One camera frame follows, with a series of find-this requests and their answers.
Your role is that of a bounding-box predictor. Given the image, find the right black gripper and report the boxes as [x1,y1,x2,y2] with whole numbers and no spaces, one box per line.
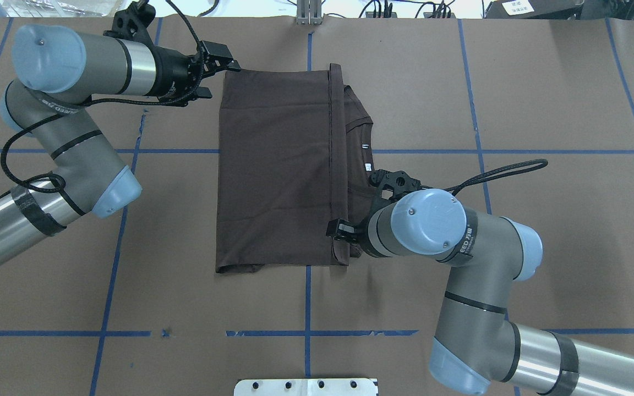
[325,212,378,257]

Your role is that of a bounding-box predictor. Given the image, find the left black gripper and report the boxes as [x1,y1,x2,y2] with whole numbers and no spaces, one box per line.
[155,42,242,105]

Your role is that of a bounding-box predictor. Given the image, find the brown t-shirt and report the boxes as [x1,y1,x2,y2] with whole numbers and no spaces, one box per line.
[215,63,375,274]

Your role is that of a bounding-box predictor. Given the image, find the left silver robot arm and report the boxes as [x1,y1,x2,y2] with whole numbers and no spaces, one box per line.
[0,18,241,265]

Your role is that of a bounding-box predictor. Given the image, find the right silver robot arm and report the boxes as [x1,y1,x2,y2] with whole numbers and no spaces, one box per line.
[326,189,634,395]

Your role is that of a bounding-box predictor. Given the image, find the brown paper table cover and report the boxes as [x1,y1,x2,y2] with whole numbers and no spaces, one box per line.
[0,16,634,395]

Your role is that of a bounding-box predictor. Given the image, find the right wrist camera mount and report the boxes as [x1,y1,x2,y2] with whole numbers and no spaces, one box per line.
[368,169,421,203]

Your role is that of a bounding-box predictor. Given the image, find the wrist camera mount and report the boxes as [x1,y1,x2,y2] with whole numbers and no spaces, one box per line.
[103,1,156,45]
[368,169,421,203]

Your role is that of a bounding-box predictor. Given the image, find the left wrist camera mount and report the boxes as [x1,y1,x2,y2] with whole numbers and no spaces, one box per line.
[103,1,156,45]

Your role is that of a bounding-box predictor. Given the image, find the aluminium frame post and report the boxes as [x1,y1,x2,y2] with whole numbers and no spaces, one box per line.
[292,0,324,25]

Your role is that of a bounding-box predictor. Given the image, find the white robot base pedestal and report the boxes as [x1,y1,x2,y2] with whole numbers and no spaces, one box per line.
[233,377,379,395]

